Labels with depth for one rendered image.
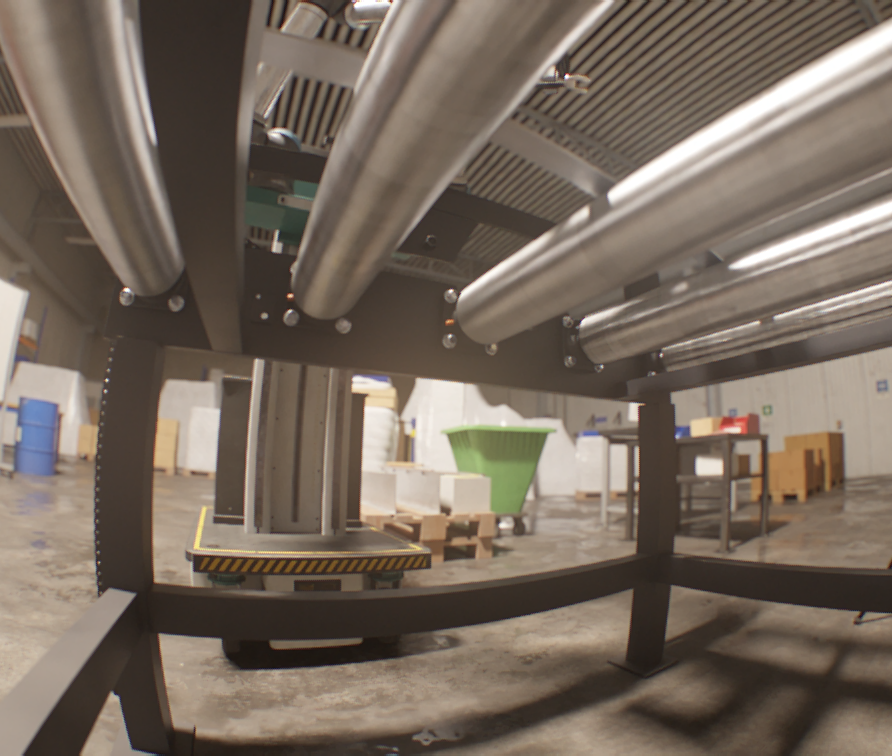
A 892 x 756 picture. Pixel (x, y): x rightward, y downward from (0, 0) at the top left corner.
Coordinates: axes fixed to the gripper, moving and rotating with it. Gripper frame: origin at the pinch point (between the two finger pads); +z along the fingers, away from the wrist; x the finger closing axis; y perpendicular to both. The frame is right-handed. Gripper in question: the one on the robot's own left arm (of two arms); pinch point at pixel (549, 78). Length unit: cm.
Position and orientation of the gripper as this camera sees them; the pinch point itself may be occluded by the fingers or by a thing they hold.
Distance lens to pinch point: 85.1
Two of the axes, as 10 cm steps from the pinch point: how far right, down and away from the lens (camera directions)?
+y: 9.2, 1.3, -3.7
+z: -2.1, 9.6, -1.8
